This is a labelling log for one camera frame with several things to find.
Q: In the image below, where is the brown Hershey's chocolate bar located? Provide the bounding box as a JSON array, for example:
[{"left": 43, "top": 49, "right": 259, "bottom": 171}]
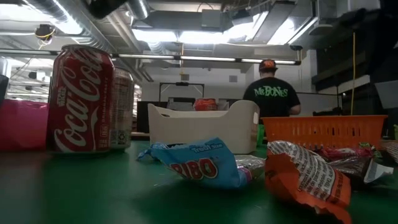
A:
[{"left": 326, "top": 155, "right": 395, "bottom": 187}]

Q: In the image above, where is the red Coca-Cola can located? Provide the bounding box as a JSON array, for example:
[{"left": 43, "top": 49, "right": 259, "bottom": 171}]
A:
[
  {"left": 193, "top": 98, "right": 218, "bottom": 112},
  {"left": 46, "top": 44, "right": 115, "bottom": 154}
]

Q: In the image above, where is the black stand frame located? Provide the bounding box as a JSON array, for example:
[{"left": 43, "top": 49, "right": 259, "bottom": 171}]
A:
[{"left": 159, "top": 82, "right": 205, "bottom": 103}]

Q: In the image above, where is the blue Haribo pack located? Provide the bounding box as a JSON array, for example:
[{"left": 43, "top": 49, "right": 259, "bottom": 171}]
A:
[{"left": 136, "top": 137, "right": 249, "bottom": 190}]

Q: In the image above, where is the long ceiling light fixture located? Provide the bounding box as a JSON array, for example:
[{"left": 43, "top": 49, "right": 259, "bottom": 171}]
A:
[{"left": 118, "top": 53, "right": 302, "bottom": 66}]

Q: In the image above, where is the person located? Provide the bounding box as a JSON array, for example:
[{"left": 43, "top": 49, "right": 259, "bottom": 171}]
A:
[{"left": 242, "top": 58, "right": 302, "bottom": 125}]

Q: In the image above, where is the clear gummy candy pack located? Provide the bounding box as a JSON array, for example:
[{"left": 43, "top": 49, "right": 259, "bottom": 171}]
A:
[{"left": 234, "top": 154, "right": 267, "bottom": 181}]

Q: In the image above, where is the silver air duct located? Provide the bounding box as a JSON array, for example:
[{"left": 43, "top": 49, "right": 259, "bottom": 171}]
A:
[{"left": 125, "top": 0, "right": 150, "bottom": 21}]

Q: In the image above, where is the whiteboard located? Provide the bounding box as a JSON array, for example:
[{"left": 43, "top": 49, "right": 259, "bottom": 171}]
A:
[{"left": 295, "top": 91, "right": 343, "bottom": 118}]

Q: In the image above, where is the green table mat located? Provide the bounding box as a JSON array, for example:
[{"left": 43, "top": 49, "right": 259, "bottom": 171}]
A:
[{"left": 0, "top": 139, "right": 398, "bottom": 224}]

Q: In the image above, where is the white plastic bin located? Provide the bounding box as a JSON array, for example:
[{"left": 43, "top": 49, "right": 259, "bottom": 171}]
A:
[{"left": 147, "top": 99, "right": 261, "bottom": 156}]

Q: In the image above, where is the dark grey plastic bin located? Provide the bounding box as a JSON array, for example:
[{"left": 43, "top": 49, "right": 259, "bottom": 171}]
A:
[{"left": 0, "top": 74, "right": 9, "bottom": 105}]

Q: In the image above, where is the orange plastic basket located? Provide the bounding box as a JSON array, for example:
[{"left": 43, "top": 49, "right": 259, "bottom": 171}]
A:
[{"left": 261, "top": 114, "right": 389, "bottom": 152}]

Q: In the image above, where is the green plastic basket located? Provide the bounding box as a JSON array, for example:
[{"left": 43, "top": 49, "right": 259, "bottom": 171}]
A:
[{"left": 256, "top": 124, "right": 266, "bottom": 147}]

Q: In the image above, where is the silver can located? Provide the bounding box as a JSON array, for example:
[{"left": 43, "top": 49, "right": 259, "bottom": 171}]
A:
[{"left": 110, "top": 67, "right": 135, "bottom": 150}]

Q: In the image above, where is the red plastic bin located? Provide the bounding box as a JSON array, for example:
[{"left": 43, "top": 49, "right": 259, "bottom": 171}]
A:
[{"left": 0, "top": 99, "right": 50, "bottom": 152}]

